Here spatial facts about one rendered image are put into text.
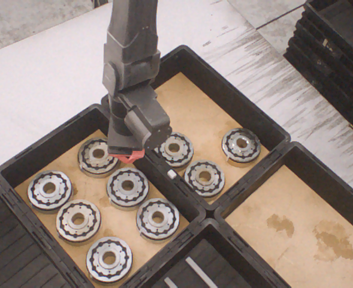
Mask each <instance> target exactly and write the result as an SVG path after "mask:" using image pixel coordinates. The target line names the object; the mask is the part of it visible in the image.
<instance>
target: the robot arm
mask: <svg viewBox="0 0 353 288"><path fill-rule="evenodd" d="M157 8H158V0H113V5H112V11H111V19H110V24H109V26H108V29H107V42H106V43H104V45H103V71H102V85H104V87H105V88H106V89H107V90H108V98H109V103H110V113H111V116H110V123H109V128H108V140H107V146H108V147H107V153H108V155H109V156H111V157H115V158H118V159H120V160H121V161H122V162H124V163H132V162H134V161H135V160H136V159H139V158H143V157H144V150H147V151H148V150H153V149H155V148H157V147H159V146H160V145H162V144H163V143H165V141H166V140H167V139H168V138H169V137H170V135H171V133H172V127H171V126H170V117H169V116H168V114H167V113H166V111H165V110H164V109H163V108H162V107H161V105H160V104H159V103H158V101H157V96H158V95H157V94H156V92H155V91H154V90H153V88H152V87H151V86H150V85H149V84H151V83H153V82H154V81H155V77H156V76H157V74H158V72H159V67H160V63H161V60H160V56H161V52H160V51H159V50H158V49H157V47H158V34H157V27H156V15H157ZM126 157H130V159H127V158H126Z"/></svg>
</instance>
